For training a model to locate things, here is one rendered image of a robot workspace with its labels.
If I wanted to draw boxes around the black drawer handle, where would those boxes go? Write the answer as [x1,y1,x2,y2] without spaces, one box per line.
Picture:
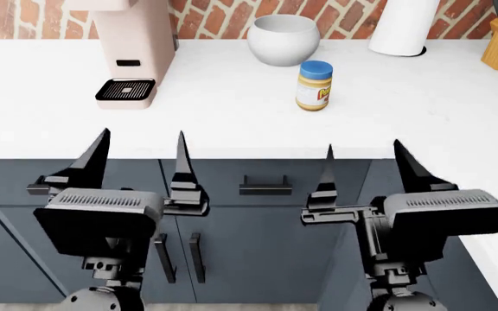
[238,174,294,197]
[25,175,52,197]

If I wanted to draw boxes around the dark grey drawer front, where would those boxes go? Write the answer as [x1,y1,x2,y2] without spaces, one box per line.
[158,158,374,212]
[0,158,173,208]

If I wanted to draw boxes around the peanut butter jar blue lid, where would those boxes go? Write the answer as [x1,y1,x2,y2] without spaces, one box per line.
[295,60,335,112]

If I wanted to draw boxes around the black paper towel holder base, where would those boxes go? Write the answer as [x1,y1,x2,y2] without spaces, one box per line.
[404,45,428,58]

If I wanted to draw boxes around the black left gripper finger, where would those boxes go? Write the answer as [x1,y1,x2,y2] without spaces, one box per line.
[43,127,112,192]
[169,130,203,200]

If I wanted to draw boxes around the right gripper grey camera box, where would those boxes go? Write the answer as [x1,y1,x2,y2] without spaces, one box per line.
[381,187,498,261]

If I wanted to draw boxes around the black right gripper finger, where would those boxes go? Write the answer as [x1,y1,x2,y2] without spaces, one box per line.
[308,143,339,213]
[393,139,459,197]

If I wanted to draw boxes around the gripper grey camera box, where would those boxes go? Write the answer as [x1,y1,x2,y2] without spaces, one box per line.
[32,187,166,257]
[381,187,498,261]

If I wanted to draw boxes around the pink coffee machine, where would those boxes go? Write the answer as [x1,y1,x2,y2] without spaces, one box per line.
[64,0,180,111]

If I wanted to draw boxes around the black drip tray grate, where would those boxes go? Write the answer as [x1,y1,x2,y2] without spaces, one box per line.
[94,78,156,102]

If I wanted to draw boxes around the white paper towel roll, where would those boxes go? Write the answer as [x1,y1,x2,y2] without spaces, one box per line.
[367,0,442,57]

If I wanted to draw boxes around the dark grey corner cabinet panel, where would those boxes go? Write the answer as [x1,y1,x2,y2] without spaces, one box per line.
[317,158,498,311]

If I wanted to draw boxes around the black vertical door handle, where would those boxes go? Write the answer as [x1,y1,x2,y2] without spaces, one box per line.
[152,232,177,284]
[187,232,208,285]

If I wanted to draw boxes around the left gripper grey camera box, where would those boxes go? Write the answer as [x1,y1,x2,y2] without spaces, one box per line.
[32,187,166,257]

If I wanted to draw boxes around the white round bowl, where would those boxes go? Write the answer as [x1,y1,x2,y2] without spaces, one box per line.
[246,14,322,67]

